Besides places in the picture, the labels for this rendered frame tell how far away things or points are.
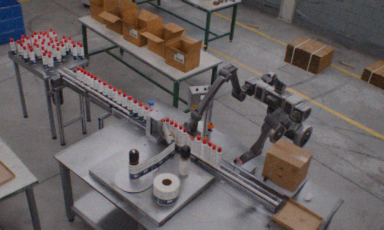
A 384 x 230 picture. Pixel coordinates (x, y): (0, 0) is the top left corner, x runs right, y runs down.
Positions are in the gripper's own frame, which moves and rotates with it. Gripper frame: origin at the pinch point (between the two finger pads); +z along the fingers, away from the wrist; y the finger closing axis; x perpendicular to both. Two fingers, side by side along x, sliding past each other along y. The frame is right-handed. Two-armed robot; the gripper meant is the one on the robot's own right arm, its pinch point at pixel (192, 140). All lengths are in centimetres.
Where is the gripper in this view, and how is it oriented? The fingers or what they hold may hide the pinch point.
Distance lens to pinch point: 333.2
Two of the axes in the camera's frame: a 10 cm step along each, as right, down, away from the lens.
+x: 6.4, -3.7, 6.7
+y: 7.6, 4.2, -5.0
